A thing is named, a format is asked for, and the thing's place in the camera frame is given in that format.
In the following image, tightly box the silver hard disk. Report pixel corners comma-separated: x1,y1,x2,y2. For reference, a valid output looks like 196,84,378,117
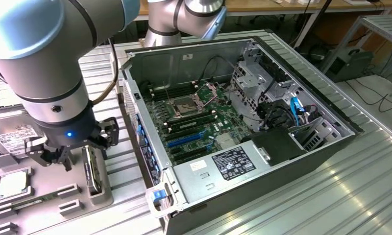
0,110,48,157

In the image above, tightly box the graphics card with metal bracket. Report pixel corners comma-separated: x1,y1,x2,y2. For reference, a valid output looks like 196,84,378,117
80,144,105,195

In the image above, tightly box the open black PC case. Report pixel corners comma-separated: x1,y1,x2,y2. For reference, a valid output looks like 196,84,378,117
109,35,363,235

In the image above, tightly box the metal slat shelf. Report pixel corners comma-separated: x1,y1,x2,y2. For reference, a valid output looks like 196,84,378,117
320,14,392,74

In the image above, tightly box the black RAM stick with label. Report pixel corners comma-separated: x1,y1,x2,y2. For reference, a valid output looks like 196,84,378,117
168,117,217,131

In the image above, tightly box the grey parts rack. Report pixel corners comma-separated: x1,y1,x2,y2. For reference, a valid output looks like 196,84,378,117
0,111,115,235

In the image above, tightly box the green RAM stick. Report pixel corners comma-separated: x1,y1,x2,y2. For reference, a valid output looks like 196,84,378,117
11,192,61,211

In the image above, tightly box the green motherboard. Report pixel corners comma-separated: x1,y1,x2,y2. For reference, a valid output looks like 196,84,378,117
140,80,259,165

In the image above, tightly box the black box on floor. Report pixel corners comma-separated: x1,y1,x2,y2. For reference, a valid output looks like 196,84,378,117
327,48,375,83

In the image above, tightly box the silver disk bay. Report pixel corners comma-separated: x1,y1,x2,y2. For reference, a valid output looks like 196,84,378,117
287,117,346,152

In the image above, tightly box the thin black looped wire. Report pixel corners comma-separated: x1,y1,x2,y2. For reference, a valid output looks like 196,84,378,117
197,55,236,83

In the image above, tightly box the silver CPU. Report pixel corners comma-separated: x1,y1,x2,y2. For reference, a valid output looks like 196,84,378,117
0,171,31,198

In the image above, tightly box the wooden desk with white legs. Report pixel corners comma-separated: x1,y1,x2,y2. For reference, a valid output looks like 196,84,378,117
225,0,392,49

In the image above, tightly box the metal socket cover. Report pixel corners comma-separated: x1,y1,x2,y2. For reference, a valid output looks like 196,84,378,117
192,83,220,109

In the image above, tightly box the silver perforated drive cage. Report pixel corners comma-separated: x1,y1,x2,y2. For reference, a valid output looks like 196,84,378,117
229,40,303,125

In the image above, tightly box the blue wire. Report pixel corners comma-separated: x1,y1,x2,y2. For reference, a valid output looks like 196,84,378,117
289,96,307,128

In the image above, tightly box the silver power supply unit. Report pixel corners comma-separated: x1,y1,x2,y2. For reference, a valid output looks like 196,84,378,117
171,144,272,205

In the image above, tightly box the CPU socket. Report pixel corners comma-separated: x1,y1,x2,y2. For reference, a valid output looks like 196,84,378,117
171,96,205,118

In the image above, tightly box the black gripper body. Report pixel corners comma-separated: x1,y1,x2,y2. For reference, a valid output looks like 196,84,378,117
35,100,99,147

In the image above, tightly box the black cable on white table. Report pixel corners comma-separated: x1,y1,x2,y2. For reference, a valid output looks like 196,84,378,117
344,80,392,111

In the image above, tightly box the black wire bundle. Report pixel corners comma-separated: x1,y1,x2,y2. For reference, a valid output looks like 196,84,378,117
257,100,296,132

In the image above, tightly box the silver chipset heatsink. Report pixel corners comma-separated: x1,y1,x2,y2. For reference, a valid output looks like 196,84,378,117
215,135,241,148

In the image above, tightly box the black plastic fan shroud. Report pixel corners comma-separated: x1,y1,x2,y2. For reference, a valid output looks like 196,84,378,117
249,128,308,167

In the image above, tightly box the blue case latch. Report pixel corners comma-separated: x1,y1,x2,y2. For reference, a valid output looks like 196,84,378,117
152,189,169,203

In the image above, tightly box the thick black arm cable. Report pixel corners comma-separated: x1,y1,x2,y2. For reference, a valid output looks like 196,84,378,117
91,36,121,105

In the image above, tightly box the blue expansion slot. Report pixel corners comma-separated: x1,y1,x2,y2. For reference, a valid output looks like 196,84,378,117
168,136,204,148

